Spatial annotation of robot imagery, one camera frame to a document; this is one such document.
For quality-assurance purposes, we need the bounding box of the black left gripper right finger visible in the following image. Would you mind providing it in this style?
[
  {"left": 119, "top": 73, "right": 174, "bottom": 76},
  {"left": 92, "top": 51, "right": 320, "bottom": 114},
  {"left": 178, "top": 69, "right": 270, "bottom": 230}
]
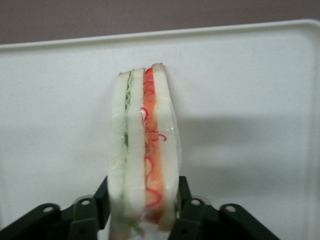
[{"left": 167, "top": 175, "right": 283, "bottom": 240}]

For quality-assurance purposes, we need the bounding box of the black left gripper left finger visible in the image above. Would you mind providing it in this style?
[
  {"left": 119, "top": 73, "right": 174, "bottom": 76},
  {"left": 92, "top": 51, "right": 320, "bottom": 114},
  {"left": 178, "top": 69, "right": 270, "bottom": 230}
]
[{"left": 0, "top": 175, "right": 111, "bottom": 240}]

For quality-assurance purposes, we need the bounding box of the triangle sandwich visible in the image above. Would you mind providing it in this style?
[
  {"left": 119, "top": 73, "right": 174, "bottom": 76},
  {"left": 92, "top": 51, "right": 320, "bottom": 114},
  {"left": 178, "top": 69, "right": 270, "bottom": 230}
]
[{"left": 107, "top": 62, "right": 183, "bottom": 240}]

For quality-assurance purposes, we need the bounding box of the cream plastic tray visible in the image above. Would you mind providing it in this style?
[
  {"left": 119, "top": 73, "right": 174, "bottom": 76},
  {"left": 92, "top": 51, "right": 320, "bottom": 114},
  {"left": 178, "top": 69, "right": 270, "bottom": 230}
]
[{"left": 0, "top": 19, "right": 320, "bottom": 240}]

